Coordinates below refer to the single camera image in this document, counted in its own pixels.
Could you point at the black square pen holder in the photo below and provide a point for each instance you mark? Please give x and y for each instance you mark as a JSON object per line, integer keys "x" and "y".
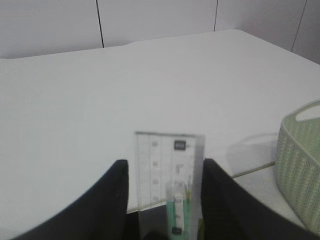
{"x": 138, "y": 224}

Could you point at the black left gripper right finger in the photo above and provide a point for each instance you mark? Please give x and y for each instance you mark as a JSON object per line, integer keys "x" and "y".
{"x": 231, "y": 213}

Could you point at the grey-green woven plastic basket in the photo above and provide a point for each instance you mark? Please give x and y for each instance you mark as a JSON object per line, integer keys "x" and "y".
{"x": 297, "y": 166}

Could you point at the mint green pen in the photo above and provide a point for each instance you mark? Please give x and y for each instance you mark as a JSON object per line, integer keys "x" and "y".
{"x": 177, "y": 210}

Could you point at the clear plastic ruler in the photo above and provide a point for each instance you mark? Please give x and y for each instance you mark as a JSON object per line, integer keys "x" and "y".
{"x": 165, "y": 157}

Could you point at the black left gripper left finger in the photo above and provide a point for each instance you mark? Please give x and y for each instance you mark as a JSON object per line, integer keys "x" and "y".
{"x": 99, "y": 214}

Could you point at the yellow utility knife pen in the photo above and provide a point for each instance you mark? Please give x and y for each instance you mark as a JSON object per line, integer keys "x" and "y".
{"x": 193, "y": 212}

